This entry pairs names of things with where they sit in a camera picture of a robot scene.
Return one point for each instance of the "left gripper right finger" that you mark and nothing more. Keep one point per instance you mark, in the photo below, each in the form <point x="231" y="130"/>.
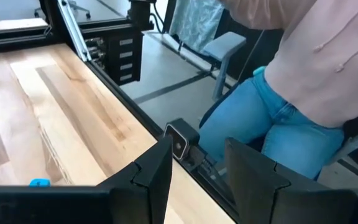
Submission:
<point x="253" y="186"/>

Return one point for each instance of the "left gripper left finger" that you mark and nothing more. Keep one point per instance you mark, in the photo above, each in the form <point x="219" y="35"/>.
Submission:
<point x="148" y="186"/>

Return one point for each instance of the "blue eraser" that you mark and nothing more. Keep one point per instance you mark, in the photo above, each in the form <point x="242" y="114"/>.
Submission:
<point x="39" y="182"/>

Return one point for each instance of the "black table-level webcam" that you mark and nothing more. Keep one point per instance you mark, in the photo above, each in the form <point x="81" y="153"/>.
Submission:
<point x="179" y="137"/>

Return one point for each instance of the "black drawer cabinet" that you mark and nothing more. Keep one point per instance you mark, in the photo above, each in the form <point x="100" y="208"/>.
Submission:
<point x="120" y="56"/>

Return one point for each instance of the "person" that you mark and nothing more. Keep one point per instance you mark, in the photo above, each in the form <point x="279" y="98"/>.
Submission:
<point x="306" y="62"/>

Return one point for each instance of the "teal patterned cloth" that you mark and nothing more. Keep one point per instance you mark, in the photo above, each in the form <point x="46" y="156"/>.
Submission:
<point x="194" y="21"/>

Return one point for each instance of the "office chair base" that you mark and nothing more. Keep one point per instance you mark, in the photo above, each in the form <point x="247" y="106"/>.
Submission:
<point x="76" y="7"/>

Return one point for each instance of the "silver metal bracket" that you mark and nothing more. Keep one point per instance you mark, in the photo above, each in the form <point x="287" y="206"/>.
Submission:
<point x="73" y="31"/>

